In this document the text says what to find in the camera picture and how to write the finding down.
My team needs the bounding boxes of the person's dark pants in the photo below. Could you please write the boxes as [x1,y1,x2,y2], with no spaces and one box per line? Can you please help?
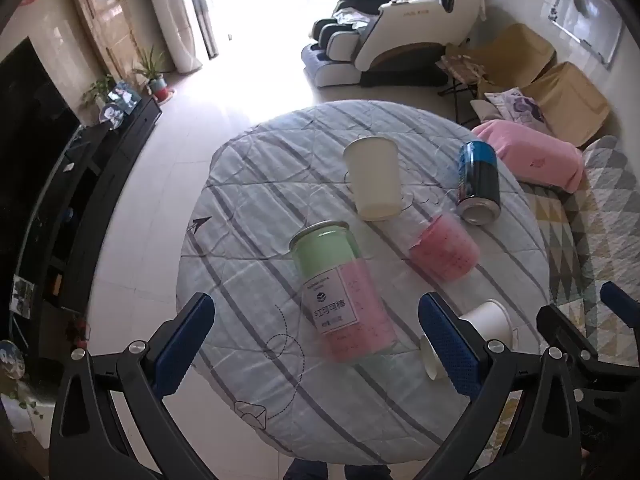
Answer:
[285,461,393,480]

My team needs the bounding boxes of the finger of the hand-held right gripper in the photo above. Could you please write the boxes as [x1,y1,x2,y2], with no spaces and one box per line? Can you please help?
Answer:
[582,281,640,386]
[536,303,599,362]

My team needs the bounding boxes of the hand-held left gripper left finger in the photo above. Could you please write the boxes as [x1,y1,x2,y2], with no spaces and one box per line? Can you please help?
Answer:
[47,291,221,480]

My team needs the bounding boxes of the purple floral pillow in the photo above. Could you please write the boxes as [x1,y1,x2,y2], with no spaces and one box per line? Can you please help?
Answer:
[484,87,549,126]

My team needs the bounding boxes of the round photo ornament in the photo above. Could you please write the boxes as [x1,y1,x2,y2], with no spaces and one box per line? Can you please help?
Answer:
[98,102,126,129]

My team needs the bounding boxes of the pink plastic cup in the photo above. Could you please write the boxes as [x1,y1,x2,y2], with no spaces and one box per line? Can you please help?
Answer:
[408,213,481,281]

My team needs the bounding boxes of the beige curtain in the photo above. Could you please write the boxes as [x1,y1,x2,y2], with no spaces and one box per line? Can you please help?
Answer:
[140,0,221,74]

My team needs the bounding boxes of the triangle patterned sofa cover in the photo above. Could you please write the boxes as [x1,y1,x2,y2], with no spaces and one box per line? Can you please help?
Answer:
[500,135,640,480]

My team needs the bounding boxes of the wall whiteboard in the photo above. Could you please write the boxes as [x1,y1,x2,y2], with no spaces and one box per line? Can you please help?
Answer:
[542,0,624,69]

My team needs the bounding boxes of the round table with striped cloth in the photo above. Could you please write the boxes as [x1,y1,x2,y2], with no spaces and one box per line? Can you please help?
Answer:
[176,101,551,467]

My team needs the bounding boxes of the blue drink can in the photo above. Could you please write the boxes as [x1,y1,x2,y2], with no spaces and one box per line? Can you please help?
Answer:
[457,140,502,224]

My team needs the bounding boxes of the potted plant in red pot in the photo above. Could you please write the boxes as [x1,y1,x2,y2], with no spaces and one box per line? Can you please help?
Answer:
[131,45,177,104]

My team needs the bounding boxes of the small white paper cup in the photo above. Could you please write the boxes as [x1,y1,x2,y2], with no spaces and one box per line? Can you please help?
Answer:
[419,299,518,381]

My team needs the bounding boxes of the photo frame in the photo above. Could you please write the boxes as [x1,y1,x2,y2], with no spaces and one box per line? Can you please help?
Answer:
[107,81,142,116]

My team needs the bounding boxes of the wooden door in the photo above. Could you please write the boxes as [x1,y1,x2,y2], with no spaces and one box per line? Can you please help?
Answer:
[61,0,142,87]

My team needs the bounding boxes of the red flower ornament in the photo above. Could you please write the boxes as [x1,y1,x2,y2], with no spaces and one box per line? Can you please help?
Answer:
[66,314,91,350]

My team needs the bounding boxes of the round decorative plate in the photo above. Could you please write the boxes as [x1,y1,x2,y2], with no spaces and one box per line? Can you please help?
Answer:
[0,339,27,382]

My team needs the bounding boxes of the folding stool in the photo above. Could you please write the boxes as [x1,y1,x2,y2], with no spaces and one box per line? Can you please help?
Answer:
[434,42,490,108]

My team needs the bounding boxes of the white massage chair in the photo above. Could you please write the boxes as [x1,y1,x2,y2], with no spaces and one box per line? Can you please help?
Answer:
[301,0,487,89]

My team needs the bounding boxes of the black television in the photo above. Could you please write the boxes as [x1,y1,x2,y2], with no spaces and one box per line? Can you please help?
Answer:
[0,35,83,311]

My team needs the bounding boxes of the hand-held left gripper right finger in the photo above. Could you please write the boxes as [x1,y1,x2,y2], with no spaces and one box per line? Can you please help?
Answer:
[418,291,583,480]

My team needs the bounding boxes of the small green potted plant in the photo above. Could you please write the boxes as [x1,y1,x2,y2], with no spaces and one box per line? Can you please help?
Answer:
[81,74,119,112]

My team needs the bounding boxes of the pink pillow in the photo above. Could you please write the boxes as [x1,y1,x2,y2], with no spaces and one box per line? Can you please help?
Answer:
[471,120,585,194]

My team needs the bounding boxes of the black television cabinet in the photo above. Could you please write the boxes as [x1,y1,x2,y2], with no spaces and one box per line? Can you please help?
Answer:
[10,95,164,361]

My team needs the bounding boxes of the large white paper cup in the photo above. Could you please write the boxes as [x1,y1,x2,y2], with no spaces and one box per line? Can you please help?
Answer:
[342,136,403,222]

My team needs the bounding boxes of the green and pink canister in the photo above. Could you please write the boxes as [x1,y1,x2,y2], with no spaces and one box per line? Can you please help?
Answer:
[289,221,400,365]

